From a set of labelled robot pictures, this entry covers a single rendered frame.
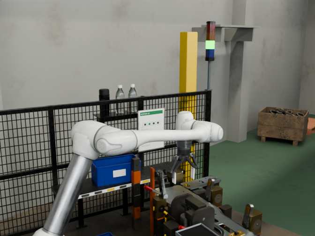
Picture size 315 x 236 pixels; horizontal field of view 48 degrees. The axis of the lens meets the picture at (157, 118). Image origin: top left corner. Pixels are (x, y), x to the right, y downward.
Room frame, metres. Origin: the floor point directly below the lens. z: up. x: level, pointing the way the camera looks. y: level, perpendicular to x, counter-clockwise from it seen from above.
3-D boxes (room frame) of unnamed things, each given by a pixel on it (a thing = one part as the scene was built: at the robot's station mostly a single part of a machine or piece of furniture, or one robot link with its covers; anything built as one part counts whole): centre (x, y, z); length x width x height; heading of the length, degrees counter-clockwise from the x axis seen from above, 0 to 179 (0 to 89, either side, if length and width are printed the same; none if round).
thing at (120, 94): (2.51, 0.27, 1.53); 0.07 x 0.07 x 0.20
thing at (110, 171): (2.25, 0.28, 1.10); 0.30 x 0.17 x 0.13; 114
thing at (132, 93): (2.56, 0.18, 1.53); 0.07 x 0.07 x 0.20
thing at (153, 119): (2.53, 0.05, 1.30); 0.23 x 0.02 x 0.31; 121
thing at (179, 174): (2.31, -0.12, 0.88); 0.08 x 0.08 x 0.36; 31
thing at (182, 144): (2.00, -0.16, 1.36); 0.09 x 0.09 x 0.06
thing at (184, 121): (2.00, -0.17, 1.47); 0.13 x 0.11 x 0.16; 52
